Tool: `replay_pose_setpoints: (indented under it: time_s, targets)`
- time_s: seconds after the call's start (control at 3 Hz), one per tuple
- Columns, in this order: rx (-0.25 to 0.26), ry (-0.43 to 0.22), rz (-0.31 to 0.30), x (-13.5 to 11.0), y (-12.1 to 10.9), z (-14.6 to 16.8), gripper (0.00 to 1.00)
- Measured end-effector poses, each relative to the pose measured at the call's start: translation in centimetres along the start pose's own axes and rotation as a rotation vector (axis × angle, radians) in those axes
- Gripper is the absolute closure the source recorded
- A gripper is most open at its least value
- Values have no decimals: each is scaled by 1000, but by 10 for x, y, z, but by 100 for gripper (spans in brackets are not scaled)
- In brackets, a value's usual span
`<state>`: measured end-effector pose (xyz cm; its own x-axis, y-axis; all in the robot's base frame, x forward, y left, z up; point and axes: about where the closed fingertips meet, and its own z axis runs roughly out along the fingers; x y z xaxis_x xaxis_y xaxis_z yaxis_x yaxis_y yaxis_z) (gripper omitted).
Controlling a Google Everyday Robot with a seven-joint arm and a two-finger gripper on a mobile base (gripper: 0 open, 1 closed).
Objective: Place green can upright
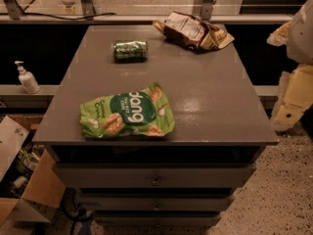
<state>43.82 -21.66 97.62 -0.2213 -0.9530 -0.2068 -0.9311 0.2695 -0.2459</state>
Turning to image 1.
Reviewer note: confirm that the brown crumpled snack bag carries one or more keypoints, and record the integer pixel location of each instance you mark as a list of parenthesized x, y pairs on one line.
[(193, 33)]

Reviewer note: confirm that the open cardboard box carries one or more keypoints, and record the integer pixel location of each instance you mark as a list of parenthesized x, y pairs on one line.
[(29, 188)]

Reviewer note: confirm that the grey drawer cabinet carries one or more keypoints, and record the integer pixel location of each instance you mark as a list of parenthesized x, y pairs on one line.
[(186, 178)]

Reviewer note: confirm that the white pump lotion bottle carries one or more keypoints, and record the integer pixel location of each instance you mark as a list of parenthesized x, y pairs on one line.
[(27, 79)]

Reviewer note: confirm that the green dang chips bag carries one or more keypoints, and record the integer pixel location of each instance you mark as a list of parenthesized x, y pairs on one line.
[(145, 112)]

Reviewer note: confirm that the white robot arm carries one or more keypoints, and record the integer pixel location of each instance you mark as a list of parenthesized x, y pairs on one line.
[(295, 94)]

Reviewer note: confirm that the green soda can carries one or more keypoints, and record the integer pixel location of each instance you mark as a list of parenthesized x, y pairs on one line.
[(130, 51)]

